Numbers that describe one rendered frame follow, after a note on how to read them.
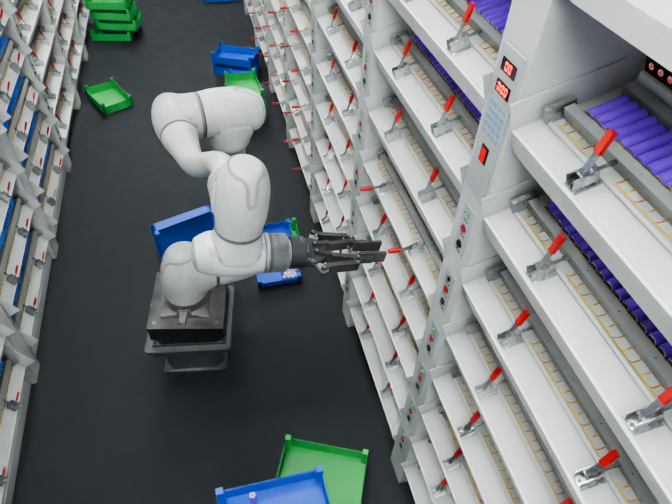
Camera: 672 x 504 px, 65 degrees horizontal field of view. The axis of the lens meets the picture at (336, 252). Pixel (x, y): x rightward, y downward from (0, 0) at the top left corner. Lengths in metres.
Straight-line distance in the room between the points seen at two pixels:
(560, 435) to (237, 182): 0.72
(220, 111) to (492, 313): 0.93
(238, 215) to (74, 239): 1.98
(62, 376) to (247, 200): 1.56
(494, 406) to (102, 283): 1.97
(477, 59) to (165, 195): 2.28
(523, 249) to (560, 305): 0.13
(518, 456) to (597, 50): 0.75
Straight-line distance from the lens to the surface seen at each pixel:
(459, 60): 1.10
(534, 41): 0.87
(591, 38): 0.91
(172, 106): 1.58
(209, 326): 2.04
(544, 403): 1.02
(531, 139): 0.90
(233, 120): 1.59
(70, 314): 2.63
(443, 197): 1.31
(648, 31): 0.70
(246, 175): 1.03
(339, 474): 2.05
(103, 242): 2.91
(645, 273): 0.74
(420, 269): 1.41
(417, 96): 1.34
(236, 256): 1.13
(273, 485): 1.68
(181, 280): 1.92
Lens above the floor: 1.91
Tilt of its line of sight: 45 degrees down
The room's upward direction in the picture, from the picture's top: 3 degrees clockwise
